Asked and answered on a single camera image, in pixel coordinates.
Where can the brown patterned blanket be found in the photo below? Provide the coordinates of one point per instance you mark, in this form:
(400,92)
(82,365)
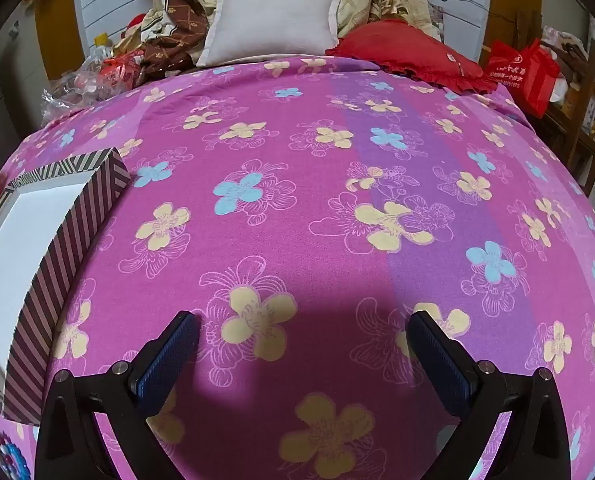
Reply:
(177,25)

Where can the pink floral bedsheet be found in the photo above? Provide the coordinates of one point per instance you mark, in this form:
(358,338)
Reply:
(297,200)

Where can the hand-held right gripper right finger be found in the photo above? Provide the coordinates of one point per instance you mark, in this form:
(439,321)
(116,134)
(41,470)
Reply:
(442,365)

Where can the yellow wooden door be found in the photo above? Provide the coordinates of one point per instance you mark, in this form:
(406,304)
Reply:
(57,45)

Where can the red ruffled pillow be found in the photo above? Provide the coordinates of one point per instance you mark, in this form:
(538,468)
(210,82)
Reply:
(397,50)

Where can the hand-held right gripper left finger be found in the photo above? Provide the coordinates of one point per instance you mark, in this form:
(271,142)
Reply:
(170,360)

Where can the striped gift box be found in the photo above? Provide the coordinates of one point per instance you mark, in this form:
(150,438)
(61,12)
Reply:
(37,220)

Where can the white headboard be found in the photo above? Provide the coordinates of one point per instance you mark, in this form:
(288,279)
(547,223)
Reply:
(112,0)

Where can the red plush toy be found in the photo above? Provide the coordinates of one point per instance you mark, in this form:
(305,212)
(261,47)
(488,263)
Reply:
(132,25)

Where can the white pillow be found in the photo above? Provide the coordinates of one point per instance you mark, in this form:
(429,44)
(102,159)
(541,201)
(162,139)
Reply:
(267,25)

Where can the yellow bottle cap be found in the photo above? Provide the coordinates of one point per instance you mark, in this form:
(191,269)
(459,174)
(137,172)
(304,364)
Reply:
(101,38)

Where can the red shopping bag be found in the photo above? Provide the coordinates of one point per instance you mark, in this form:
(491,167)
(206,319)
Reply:
(517,75)

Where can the clear plastic bags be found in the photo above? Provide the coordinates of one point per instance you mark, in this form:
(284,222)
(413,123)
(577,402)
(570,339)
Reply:
(87,80)

